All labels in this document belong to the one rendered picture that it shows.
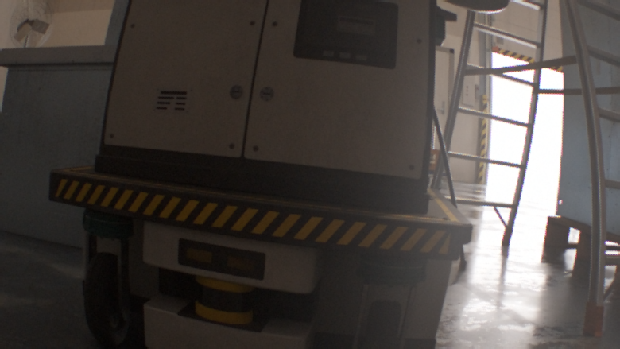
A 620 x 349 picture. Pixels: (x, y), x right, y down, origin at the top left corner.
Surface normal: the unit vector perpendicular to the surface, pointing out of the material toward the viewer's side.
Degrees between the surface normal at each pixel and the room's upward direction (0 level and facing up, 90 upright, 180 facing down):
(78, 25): 90
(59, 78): 90
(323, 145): 90
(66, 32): 90
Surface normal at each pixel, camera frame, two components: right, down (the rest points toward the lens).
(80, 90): 0.11, 0.07
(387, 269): -0.33, 0.02
